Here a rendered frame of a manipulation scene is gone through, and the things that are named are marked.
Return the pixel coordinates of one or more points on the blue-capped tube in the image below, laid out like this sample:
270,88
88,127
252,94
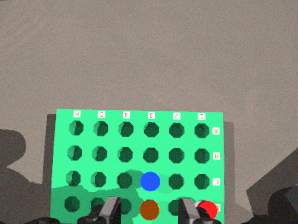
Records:
150,181

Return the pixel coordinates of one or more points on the green tube rack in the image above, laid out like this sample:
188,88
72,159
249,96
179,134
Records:
136,142

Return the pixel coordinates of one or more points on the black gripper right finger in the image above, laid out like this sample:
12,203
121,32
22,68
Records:
188,214

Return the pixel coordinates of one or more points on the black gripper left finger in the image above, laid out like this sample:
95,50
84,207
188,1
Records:
110,214

